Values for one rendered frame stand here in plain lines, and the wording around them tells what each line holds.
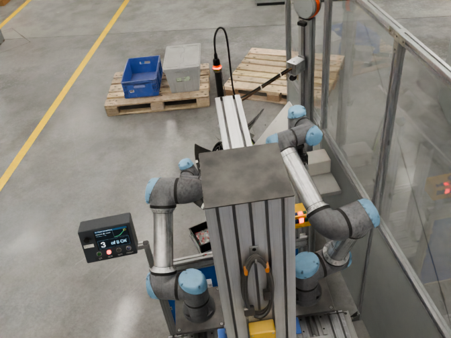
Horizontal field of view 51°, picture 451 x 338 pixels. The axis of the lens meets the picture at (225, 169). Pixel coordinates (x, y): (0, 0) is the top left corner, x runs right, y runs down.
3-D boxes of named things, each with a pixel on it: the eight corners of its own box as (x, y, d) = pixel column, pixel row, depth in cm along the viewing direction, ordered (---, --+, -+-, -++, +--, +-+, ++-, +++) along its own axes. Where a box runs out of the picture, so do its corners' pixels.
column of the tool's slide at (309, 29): (303, 227, 391) (304, 14, 277) (311, 232, 387) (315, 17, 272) (298, 231, 388) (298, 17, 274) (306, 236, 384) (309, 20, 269)
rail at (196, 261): (305, 241, 278) (305, 232, 273) (307, 246, 275) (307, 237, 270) (151, 273, 272) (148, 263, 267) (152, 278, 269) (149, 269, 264)
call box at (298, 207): (307, 214, 269) (307, 200, 262) (313, 227, 261) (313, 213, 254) (280, 220, 268) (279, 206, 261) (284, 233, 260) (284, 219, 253)
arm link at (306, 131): (300, 152, 189) (286, 138, 197) (324, 143, 192) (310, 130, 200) (300, 136, 184) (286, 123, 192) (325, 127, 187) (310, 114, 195)
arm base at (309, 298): (325, 304, 216) (326, 290, 209) (292, 308, 215) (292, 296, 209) (317, 277, 227) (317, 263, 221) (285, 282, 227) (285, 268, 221)
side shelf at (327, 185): (322, 159, 326) (322, 155, 324) (341, 194, 299) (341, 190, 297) (288, 165, 325) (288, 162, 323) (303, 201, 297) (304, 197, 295)
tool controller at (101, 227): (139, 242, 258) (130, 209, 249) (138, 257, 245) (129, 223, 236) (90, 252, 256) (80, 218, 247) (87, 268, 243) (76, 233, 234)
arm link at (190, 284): (207, 308, 209) (203, 289, 200) (177, 306, 211) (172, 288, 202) (211, 285, 218) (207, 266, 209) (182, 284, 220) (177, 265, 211)
